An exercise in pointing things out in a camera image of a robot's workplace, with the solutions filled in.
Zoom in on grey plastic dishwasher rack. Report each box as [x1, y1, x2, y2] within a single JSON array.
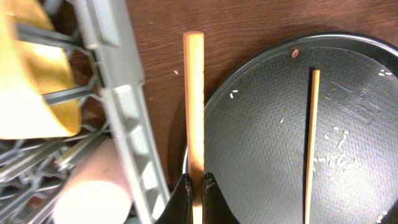
[[1, 1, 170, 223]]

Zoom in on yellow bowl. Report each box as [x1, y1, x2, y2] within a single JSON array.
[[1, 0, 81, 139]]

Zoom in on round black serving tray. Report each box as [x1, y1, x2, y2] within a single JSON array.
[[182, 33, 398, 224]]

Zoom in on pink plastic cup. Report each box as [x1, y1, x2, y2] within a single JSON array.
[[52, 139, 133, 224]]

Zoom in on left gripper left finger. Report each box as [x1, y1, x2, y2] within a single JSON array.
[[155, 174, 193, 224]]

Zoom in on wooden chopstick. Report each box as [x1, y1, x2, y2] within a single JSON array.
[[183, 31, 205, 224], [304, 70, 320, 224]]

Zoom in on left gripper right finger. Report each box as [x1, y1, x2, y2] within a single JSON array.
[[202, 172, 240, 224]]

